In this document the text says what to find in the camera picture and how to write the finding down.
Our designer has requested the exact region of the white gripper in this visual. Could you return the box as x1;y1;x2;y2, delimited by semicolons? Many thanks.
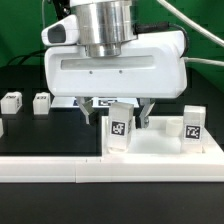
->
41;15;187;128

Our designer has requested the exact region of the white square tabletop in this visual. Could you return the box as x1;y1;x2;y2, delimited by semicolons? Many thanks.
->
102;116;215;155

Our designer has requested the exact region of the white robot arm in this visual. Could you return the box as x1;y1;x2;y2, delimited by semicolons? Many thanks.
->
41;0;188;128

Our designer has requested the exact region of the white base tag plate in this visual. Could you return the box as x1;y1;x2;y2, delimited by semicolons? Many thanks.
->
51;97;139;108

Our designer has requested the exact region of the white L-shaped obstacle wall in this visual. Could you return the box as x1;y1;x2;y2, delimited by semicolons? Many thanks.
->
0;142;224;183

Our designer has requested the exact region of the black cable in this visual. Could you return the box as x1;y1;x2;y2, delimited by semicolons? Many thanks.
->
6;49;48;66

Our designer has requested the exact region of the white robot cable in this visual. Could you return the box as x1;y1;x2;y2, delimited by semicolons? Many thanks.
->
156;0;224;68

